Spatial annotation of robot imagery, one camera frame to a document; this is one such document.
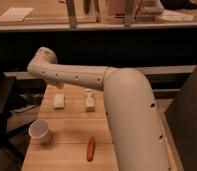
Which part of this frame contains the white sponge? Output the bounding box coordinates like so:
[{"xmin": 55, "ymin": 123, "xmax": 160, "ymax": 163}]
[{"xmin": 53, "ymin": 94, "xmax": 65, "ymax": 109}]

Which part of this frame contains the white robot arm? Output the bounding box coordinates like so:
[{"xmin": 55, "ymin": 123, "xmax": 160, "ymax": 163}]
[{"xmin": 27, "ymin": 47, "xmax": 171, "ymax": 171}]

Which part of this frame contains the small white bottle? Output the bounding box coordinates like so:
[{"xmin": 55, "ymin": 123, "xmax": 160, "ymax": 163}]
[{"xmin": 85, "ymin": 89, "xmax": 95, "ymax": 112}]

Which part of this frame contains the white paper cup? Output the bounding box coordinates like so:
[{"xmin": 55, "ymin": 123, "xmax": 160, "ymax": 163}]
[{"xmin": 28, "ymin": 119, "xmax": 51, "ymax": 144}]

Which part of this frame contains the black chair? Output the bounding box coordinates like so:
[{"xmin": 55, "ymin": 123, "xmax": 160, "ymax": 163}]
[{"xmin": 0, "ymin": 77, "xmax": 27, "ymax": 161}]

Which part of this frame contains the orange carrot toy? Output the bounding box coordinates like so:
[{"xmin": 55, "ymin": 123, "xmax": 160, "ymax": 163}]
[{"xmin": 87, "ymin": 137, "xmax": 95, "ymax": 161}]

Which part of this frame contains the white paper sheet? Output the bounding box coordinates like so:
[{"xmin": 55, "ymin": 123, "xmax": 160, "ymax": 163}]
[{"xmin": 0, "ymin": 7, "xmax": 33, "ymax": 22}]

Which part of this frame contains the grey metal post left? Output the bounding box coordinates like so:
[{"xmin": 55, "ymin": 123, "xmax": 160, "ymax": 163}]
[{"xmin": 66, "ymin": 0, "xmax": 77, "ymax": 28}]

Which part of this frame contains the grey metal post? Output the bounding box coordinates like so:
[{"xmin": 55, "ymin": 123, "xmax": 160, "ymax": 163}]
[
  {"xmin": 66, "ymin": 0, "xmax": 77, "ymax": 28},
  {"xmin": 124, "ymin": 0, "xmax": 134, "ymax": 27}
]

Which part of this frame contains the grey metal post right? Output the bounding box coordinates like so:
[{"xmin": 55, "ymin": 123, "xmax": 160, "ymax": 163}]
[{"xmin": 124, "ymin": 0, "xmax": 134, "ymax": 27}]

